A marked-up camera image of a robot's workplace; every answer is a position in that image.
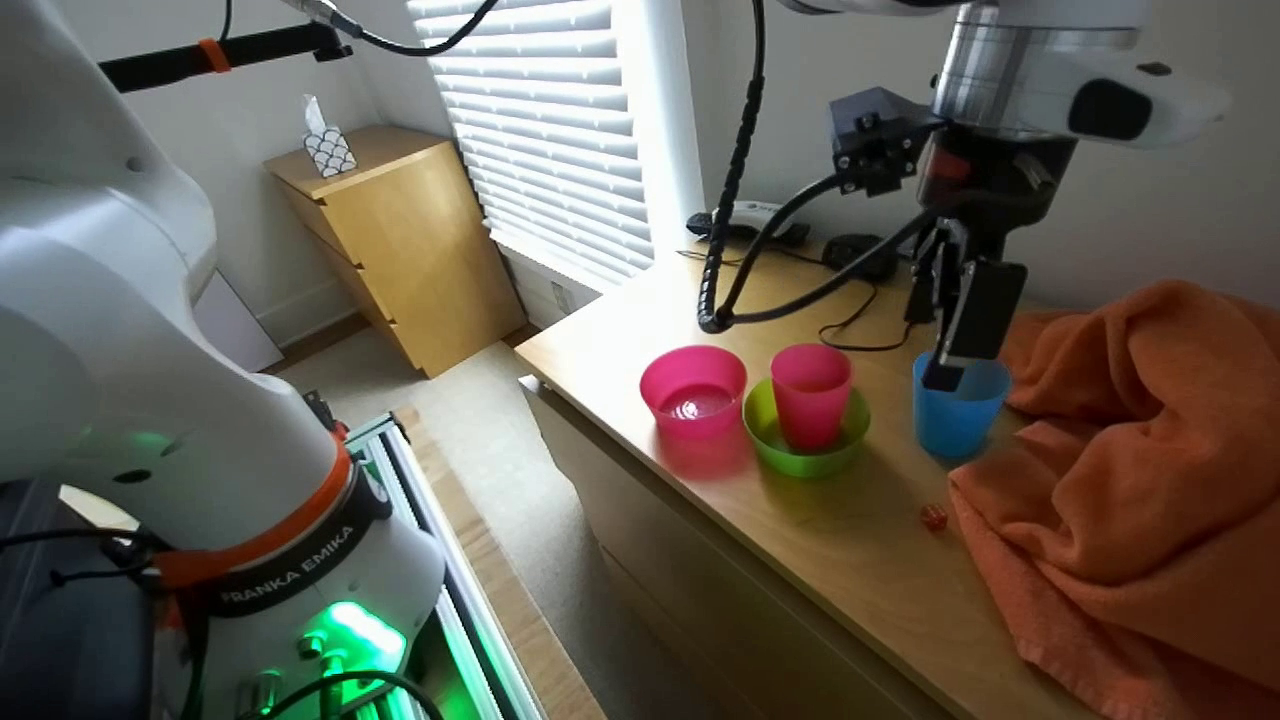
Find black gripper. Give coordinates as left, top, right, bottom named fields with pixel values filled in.
left=903, top=127, right=1080, bottom=397

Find blue plastic cup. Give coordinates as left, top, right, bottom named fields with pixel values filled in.
left=908, top=347, right=1017, bottom=470

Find pink plastic cup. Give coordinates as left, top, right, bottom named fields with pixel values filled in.
left=768, top=341, right=857, bottom=455

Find green plastic bowl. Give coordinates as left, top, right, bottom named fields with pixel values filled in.
left=741, top=378, right=874, bottom=484

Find pink plastic bowl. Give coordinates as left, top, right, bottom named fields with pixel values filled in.
left=637, top=341, right=752, bottom=472

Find black round power adapter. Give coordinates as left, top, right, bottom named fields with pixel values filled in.
left=818, top=231, right=899, bottom=286

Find white plug adapter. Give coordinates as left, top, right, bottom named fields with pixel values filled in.
left=723, top=198, right=790, bottom=228

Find orange towel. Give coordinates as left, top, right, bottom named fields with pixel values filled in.
left=945, top=278, right=1280, bottom=720

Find light wooden desk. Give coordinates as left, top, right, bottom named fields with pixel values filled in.
left=512, top=244, right=1110, bottom=720

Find white window blind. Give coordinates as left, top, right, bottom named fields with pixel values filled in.
left=404, top=0, right=659, bottom=295

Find light wooden cabinet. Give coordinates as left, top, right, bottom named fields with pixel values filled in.
left=261, top=126, right=531, bottom=381

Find patterned tissue box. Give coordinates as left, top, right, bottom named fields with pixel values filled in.
left=297, top=94, right=363, bottom=185

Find black pole with orange tape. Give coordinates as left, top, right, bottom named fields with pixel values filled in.
left=95, top=17, right=360, bottom=100

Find thin dark cable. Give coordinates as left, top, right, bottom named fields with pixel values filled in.
left=812, top=271, right=927, bottom=361

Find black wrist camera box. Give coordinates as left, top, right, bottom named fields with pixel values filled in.
left=823, top=86, right=945, bottom=199

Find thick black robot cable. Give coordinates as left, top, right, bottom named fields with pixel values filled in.
left=692, top=0, right=940, bottom=341

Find black overhead cable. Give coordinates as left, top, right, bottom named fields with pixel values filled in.
left=315, top=0, right=504, bottom=61

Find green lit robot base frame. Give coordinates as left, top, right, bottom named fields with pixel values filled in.
left=166, top=410, right=551, bottom=720

